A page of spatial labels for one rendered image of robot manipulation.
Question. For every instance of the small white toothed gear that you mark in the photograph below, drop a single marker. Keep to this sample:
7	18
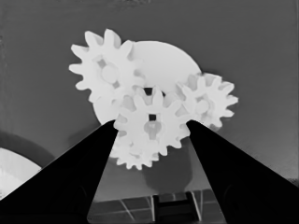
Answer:
134	160
135	123
90	70
218	102

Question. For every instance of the large thick white disc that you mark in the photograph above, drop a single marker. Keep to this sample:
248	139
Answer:
15	171

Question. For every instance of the white round carrier with pins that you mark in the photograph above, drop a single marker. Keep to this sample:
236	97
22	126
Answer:
165	62

